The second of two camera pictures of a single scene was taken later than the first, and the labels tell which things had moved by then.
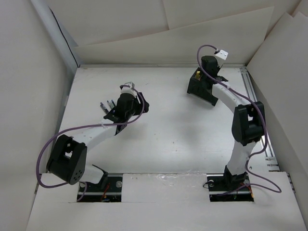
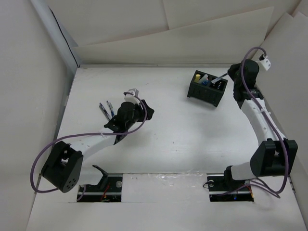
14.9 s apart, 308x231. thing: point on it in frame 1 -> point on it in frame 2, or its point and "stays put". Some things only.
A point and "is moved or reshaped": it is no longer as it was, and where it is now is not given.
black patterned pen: x=103 y=108 stays put
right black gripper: x=218 y=67 -> x=231 y=70
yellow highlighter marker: x=198 y=75 is moved or reshaped
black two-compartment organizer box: x=198 y=87 stays put
